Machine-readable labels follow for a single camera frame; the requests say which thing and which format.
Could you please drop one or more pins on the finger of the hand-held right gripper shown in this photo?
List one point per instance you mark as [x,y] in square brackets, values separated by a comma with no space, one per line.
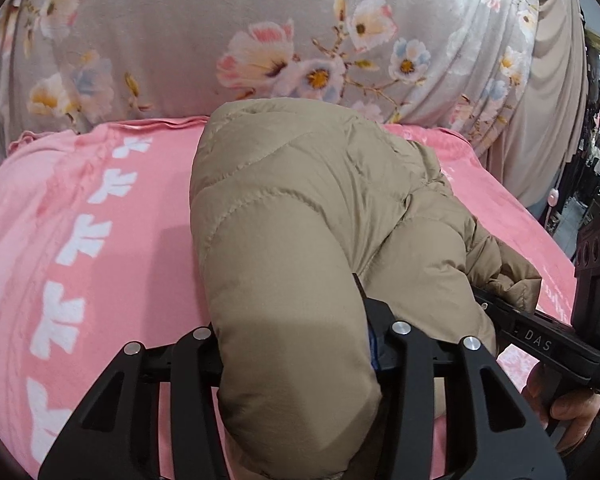
[495,307]

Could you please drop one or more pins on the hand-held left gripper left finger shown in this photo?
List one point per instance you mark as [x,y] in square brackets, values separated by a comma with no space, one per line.
[200,355]

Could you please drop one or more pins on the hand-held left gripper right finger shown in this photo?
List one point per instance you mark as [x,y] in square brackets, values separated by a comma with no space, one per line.
[376,352]

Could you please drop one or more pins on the khaki puffer jacket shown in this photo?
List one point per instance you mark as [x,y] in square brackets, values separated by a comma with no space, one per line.
[305,210]

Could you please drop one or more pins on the person's right hand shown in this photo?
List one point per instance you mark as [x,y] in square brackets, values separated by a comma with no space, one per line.
[575,405]

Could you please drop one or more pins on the pink round object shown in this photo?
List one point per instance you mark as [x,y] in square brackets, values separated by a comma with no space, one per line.
[553,196]

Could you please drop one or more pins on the pink printed blanket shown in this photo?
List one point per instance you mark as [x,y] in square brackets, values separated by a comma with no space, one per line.
[105,260]

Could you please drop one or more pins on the beige curtain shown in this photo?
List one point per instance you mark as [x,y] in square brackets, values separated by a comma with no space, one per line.
[545,85]

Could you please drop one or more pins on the grey floral blanket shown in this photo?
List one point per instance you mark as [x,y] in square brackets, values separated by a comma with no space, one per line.
[180,35]

